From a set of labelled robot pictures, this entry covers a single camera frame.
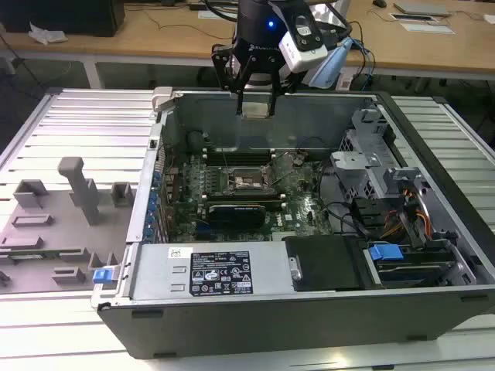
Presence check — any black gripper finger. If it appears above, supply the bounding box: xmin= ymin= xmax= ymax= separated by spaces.
xmin=211 ymin=43 xmax=256 ymax=115
xmin=268 ymin=63 xmax=297 ymax=116

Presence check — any silver CPU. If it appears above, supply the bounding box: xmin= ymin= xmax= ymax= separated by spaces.
xmin=241 ymin=102 xmax=271 ymax=119

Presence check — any metal wire locking lever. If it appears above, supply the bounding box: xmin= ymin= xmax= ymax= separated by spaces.
xmin=270 ymin=168 xmax=301 ymax=187
xmin=222 ymin=150 xmax=234 ymax=183

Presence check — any CPU socket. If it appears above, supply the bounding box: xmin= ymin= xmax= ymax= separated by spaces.
xmin=225 ymin=166 xmax=274 ymax=195

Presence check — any pale blue teach pendant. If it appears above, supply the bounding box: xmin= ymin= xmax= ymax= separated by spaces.
xmin=309 ymin=36 xmax=355 ymax=89

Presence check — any wooden desk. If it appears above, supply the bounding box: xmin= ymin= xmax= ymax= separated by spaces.
xmin=0 ymin=0 xmax=495 ymax=90

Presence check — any grey metal disk bay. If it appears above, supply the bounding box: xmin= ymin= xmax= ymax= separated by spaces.
xmin=331 ymin=107 xmax=391 ymax=194

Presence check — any black graphics card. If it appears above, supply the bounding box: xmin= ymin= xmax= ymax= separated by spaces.
xmin=207 ymin=203 xmax=268 ymax=227

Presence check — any green motherboard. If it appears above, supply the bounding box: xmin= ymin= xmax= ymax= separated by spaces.
xmin=166 ymin=151 xmax=338 ymax=243

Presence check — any grey laptop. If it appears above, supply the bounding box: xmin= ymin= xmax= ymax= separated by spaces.
xmin=393 ymin=1 xmax=452 ymax=18

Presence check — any black plastic shroud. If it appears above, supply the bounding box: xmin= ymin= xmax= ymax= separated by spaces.
xmin=282 ymin=236 xmax=367 ymax=293

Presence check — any white paper sheet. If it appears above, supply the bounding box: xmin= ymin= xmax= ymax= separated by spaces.
xmin=399 ymin=22 xmax=454 ymax=36

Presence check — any silver power supply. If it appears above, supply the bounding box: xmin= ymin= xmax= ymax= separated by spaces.
xmin=129 ymin=242 xmax=295 ymax=301

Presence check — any hard disk in blue carrier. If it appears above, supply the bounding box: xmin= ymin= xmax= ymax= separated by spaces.
xmin=368 ymin=242 xmax=459 ymax=289

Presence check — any black box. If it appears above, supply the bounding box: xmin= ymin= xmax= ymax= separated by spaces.
xmin=0 ymin=0 xmax=127 ymax=38

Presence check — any crumpled white paper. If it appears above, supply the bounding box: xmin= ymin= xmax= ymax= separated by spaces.
xmin=28 ymin=21 xmax=70 ymax=46

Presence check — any black PC case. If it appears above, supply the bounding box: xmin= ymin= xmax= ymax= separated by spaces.
xmin=90 ymin=89 xmax=495 ymax=360

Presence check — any grey parts rack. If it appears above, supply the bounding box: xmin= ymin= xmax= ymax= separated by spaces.
xmin=0 ymin=156 xmax=137 ymax=295

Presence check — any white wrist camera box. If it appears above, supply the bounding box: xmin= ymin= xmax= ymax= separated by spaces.
xmin=277 ymin=13 xmax=330 ymax=74

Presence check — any grey case latch handle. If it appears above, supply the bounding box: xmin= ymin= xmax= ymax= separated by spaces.
xmin=151 ymin=87 xmax=175 ymax=114

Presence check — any black cable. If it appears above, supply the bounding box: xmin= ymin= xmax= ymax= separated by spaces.
xmin=345 ymin=19 xmax=367 ymax=75

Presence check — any blue cable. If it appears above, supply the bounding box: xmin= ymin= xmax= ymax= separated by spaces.
xmin=349 ymin=36 xmax=377 ymax=88

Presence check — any orange yellow wire bundle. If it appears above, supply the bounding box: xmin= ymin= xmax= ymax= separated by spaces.
xmin=381 ymin=188 xmax=431 ymax=241

